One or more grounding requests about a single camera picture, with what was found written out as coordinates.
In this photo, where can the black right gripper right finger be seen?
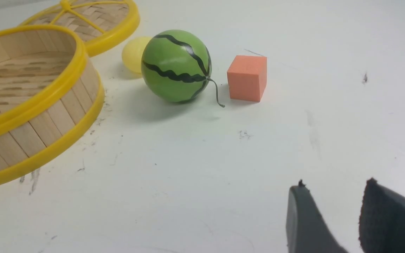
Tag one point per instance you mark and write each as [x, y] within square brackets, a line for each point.
[382, 220]

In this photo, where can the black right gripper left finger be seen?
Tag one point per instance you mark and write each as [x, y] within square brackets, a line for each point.
[306, 229]

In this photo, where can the pale yellow toy bun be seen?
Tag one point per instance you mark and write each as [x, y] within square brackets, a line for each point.
[132, 53]

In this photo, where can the woven steamer lid yellow rim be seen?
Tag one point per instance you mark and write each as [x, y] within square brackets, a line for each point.
[101, 24]

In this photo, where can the bamboo steamer tray yellow rims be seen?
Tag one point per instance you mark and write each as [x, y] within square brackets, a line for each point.
[50, 95]

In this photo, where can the orange foam cube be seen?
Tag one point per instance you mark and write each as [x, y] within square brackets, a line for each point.
[247, 78]

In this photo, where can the green toy watermelon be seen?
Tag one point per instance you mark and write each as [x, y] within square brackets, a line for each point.
[176, 66]

